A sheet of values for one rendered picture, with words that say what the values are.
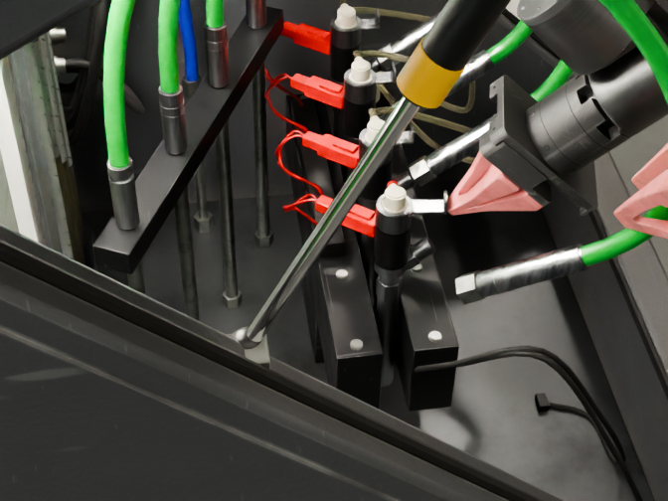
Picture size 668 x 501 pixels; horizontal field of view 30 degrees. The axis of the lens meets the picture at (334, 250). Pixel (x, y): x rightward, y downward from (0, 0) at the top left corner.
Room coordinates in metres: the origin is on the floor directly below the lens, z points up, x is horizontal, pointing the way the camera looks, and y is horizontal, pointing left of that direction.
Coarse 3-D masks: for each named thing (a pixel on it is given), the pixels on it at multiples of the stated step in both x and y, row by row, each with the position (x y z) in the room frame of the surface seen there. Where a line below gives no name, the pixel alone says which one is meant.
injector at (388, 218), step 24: (384, 216) 0.68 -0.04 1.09; (408, 216) 0.68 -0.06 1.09; (384, 240) 0.68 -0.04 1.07; (408, 240) 0.69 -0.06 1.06; (384, 264) 0.68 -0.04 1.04; (408, 264) 0.69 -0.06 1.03; (384, 288) 0.68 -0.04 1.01; (384, 312) 0.68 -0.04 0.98; (384, 336) 0.68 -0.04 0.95; (384, 360) 0.68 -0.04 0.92; (384, 384) 0.68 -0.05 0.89
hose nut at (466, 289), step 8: (472, 272) 0.61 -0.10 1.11; (456, 280) 0.60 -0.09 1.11; (464, 280) 0.60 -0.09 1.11; (472, 280) 0.60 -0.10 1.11; (456, 288) 0.60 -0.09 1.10; (464, 288) 0.60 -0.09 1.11; (472, 288) 0.59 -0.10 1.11; (464, 296) 0.59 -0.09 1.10; (472, 296) 0.59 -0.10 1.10; (480, 296) 0.59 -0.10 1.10
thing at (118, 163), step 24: (120, 0) 0.65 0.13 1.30; (600, 0) 0.58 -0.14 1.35; (624, 0) 0.58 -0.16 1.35; (120, 24) 0.65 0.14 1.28; (624, 24) 0.58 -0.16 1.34; (648, 24) 0.58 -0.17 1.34; (120, 48) 0.65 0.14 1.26; (648, 48) 0.58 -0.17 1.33; (120, 72) 0.65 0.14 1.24; (120, 96) 0.66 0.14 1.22; (120, 120) 0.66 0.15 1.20; (120, 144) 0.65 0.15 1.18; (120, 168) 0.65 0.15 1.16; (648, 216) 0.57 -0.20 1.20; (600, 240) 0.59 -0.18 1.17; (624, 240) 0.57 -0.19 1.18
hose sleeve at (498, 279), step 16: (544, 256) 0.59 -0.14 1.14; (560, 256) 0.59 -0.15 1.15; (576, 256) 0.58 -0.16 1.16; (480, 272) 0.60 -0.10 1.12; (496, 272) 0.60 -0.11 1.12; (512, 272) 0.59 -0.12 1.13; (528, 272) 0.59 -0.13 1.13; (544, 272) 0.58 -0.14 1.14; (560, 272) 0.58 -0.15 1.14; (480, 288) 0.59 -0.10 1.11; (496, 288) 0.59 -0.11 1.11; (512, 288) 0.59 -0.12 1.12
